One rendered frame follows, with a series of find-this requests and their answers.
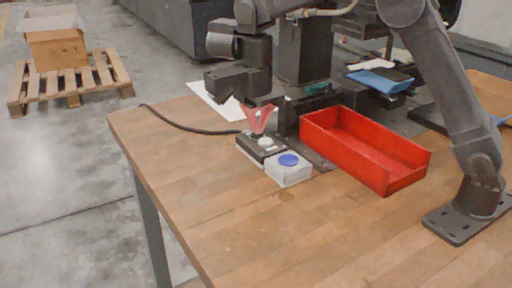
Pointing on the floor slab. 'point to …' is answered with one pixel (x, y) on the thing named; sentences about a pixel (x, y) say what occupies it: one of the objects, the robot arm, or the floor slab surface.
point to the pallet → (66, 82)
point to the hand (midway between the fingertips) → (258, 129)
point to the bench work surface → (295, 213)
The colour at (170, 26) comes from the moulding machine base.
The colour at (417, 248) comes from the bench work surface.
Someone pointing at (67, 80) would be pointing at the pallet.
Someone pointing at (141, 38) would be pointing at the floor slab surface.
